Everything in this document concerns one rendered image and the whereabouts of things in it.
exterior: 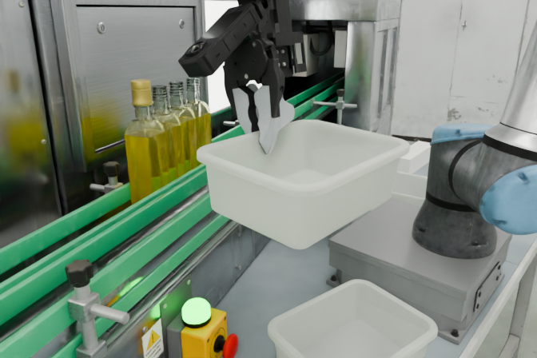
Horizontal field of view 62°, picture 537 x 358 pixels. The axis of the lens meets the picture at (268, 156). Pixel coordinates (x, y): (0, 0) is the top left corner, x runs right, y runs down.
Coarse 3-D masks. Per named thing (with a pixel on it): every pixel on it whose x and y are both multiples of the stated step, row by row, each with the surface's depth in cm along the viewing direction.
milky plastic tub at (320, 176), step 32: (288, 128) 62; (320, 128) 63; (352, 128) 60; (224, 160) 47; (256, 160) 58; (288, 160) 63; (320, 160) 64; (352, 160) 61; (384, 160) 49; (224, 192) 49; (256, 192) 46; (288, 192) 41; (320, 192) 41; (352, 192) 48; (384, 192) 54; (256, 224) 47; (288, 224) 44; (320, 224) 45
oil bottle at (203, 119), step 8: (192, 104) 95; (200, 104) 95; (200, 112) 95; (208, 112) 98; (200, 120) 95; (208, 120) 98; (200, 128) 95; (208, 128) 98; (200, 136) 96; (208, 136) 99; (200, 144) 96; (208, 144) 99
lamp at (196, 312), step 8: (184, 304) 69; (192, 304) 68; (200, 304) 68; (208, 304) 69; (184, 312) 67; (192, 312) 67; (200, 312) 67; (208, 312) 68; (184, 320) 68; (192, 320) 67; (200, 320) 67; (208, 320) 68
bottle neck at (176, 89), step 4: (172, 84) 89; (176, 84) 89; (180, 84) 89; (172, 88) 89; (176, 88) 89; (180, 88) 89; (172, 92) 89; (176, 92) 89; (180, 92) 90; (172, 96) 90; (176, 96) 90; (180, 96) 90; (172, 100) 90; (176, 100) 90; (180, 100) 90; (172, 104) 90; (176, 104) 90; (180, 104) 90; (184, 104) 91
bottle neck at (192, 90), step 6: (186, 78) 95; (192, 78) 96; (198, 78) 95; (186, 84) 95; (192, 84) 94; (198, 84) 95; (186, 90) 95; (192, 90) 95; (198, 90) 95; (186, 96) 96; (192, 96) 95; (198, 96) 96
